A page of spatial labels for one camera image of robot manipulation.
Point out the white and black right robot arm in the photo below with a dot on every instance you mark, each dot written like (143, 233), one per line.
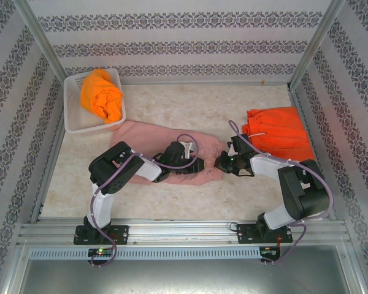
(263, 162)

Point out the small circuit board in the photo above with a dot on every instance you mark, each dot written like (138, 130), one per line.
(101, 251)
(268, 250)

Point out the aluminium mounting rail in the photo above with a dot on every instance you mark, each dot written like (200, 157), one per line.
(178, 232)

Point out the light orange shorts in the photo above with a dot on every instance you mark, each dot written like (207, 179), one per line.
(101, 95)

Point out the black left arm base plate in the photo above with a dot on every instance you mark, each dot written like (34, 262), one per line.
(121, 234)

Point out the white plastic basket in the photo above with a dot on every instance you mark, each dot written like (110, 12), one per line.
(72, 104)

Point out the red-orange shorts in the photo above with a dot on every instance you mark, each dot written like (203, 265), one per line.
(279, 131)

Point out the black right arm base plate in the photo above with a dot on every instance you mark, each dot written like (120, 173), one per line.
(245, 234)

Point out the grey metal shelf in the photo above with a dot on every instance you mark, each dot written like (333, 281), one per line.
(184, 278)

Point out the aluminium frame bar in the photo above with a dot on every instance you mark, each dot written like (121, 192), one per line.
(202, 82)
(295, 95)
(48, 174)

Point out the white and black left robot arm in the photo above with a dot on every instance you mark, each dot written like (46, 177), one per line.
(102, 205)

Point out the aluminium frame post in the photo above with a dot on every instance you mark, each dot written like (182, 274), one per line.
(40, 33)
(317, 43)

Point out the pink shorts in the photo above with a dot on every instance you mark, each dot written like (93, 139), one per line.
(141, 134)

